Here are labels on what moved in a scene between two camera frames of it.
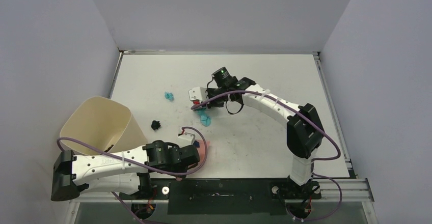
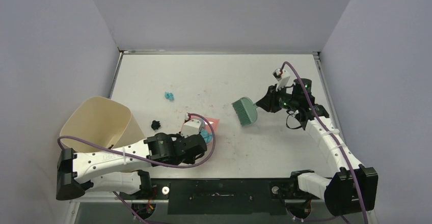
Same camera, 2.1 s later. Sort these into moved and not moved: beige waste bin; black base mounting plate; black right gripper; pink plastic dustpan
Moved: pink plastic dustpan; black right gripper
Not moved: beige waste bin; black base mounting plate
